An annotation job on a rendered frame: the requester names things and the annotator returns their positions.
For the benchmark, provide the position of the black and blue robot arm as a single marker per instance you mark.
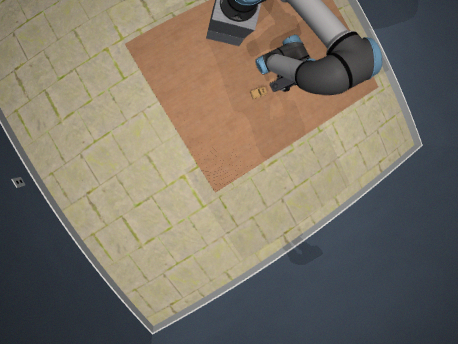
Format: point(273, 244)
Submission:
point(359, 58)

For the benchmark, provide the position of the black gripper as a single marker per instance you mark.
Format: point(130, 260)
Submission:
point(286, 88)

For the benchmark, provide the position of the tan shallow rectangular tray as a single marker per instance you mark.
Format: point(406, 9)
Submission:
point(255, 93)

